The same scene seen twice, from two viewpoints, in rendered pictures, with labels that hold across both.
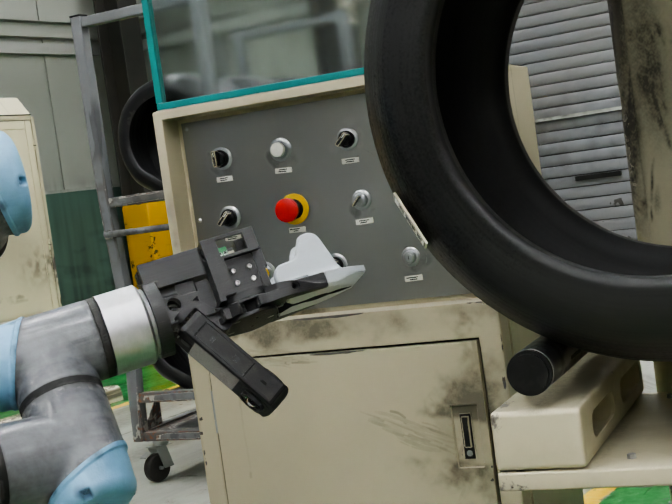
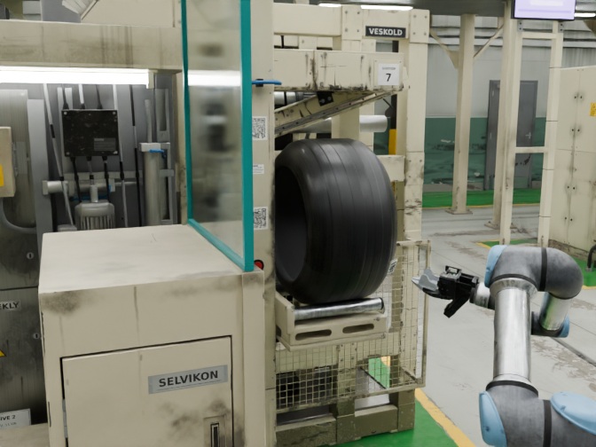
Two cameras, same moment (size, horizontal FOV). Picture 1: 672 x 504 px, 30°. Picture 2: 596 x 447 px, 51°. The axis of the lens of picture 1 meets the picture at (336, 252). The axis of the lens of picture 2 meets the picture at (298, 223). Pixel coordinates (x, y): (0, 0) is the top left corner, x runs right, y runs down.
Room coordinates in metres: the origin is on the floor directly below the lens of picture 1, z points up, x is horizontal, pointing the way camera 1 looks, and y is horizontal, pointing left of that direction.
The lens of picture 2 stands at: (2.86, 1.15, 1.57)
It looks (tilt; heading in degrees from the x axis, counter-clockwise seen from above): 10 degrees down; 226
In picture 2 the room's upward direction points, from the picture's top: straight up
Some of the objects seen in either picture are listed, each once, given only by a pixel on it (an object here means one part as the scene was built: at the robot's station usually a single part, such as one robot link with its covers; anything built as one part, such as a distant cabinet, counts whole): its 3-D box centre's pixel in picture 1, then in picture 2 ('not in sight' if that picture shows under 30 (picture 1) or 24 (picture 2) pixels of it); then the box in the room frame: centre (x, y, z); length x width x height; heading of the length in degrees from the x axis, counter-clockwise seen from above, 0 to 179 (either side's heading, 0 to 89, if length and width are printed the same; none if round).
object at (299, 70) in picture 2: not in sight; (319, 72); (1.07, -0.59, 1.71); 0.61 x 0.25 x 0.15; 157
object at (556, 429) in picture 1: (575, 401); (333, 326); (1.36, -0.24, 0.84); 0.36 x 0.09 x 0.06; 157
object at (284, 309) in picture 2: not in sight; (271, 302); (1.47, -0.43, 0.90); 0.40 x 0.03 x 0.10; 67
